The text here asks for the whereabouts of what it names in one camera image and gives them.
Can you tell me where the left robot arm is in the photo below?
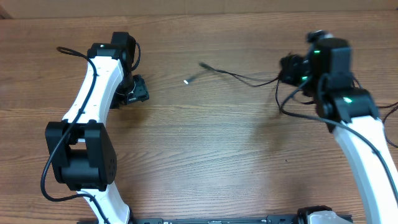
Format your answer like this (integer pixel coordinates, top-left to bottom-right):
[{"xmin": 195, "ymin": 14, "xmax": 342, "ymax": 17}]
[{"xmin": 40, "ymin": 32, "xmax": 149, "ymax": 223}]

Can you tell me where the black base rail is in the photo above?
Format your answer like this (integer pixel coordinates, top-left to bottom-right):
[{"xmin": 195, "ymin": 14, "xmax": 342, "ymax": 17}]
[{"xmin": 129, "ymin": 215, "xmax": 305, "ymax": 224}]

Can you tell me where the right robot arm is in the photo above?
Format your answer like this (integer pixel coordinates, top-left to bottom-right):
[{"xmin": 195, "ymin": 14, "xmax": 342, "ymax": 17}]
[{"xmin": 278, "ymin": 30, "xmax": 397, "ymax": 223}]

